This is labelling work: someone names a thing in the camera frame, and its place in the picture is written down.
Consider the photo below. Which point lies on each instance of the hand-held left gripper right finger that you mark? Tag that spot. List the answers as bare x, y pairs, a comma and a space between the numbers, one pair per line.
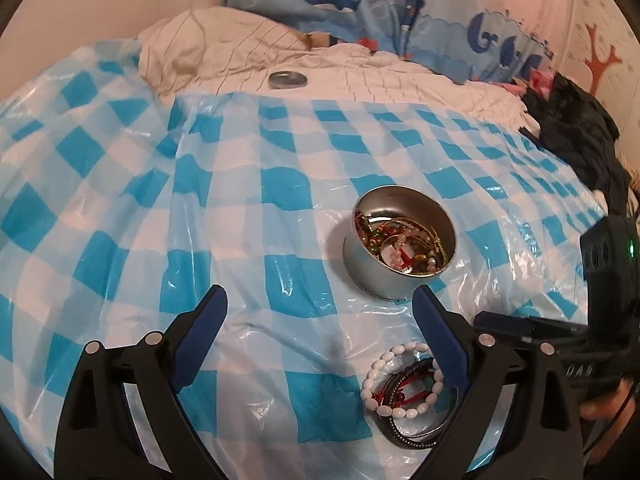
445, 340

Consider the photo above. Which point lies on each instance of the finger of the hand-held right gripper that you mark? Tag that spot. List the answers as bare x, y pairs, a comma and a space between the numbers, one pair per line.
505, 322

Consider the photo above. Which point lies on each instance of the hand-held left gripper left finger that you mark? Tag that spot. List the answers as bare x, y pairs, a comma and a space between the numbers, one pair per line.
200, 340

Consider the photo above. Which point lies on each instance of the round metal tin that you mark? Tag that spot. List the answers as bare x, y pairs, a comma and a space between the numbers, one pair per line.
370, 280

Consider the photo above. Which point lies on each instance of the person's right hand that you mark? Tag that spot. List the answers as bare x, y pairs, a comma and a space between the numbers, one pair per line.
607, 404

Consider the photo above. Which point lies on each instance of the blue white checkered plastic sheet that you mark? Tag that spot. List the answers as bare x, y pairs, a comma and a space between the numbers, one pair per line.
200, 210

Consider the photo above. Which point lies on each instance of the black clothing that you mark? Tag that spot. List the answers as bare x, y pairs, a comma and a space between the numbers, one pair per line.
575, 125

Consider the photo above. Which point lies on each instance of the pink cloth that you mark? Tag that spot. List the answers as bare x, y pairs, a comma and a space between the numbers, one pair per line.
537, 80

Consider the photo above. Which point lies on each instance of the round metal tin lid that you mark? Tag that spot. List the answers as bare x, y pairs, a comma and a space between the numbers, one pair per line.
287, 81

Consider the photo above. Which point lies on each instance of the white striped duvet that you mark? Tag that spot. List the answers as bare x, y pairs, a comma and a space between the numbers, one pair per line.
225, 50

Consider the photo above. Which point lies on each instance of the whale pattern blue curtain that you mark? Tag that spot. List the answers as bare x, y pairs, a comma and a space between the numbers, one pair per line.
450, 25

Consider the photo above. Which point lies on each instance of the beige cloth with brown band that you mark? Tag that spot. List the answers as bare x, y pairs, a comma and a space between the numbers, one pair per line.
320, 40

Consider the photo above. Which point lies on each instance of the orange coral wall sticker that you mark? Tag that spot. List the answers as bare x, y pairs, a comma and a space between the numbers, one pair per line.
597, 67

